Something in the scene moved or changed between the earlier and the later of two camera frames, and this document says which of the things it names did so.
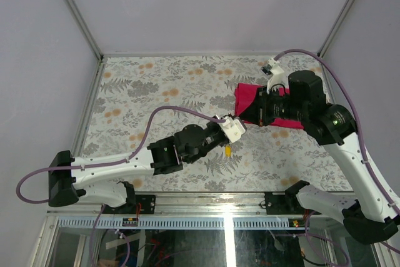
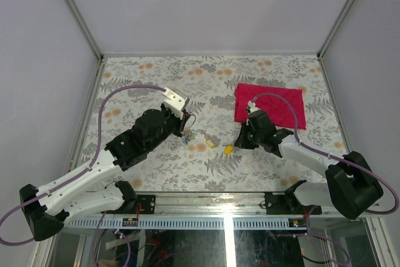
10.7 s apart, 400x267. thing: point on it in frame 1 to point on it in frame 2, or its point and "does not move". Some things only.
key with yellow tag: x=228 y=151 does not move
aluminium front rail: x=195 y=212 does not move
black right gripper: x=257 y=110 to x=242 y=142
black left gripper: x=216 y=125 to x=181 y=123
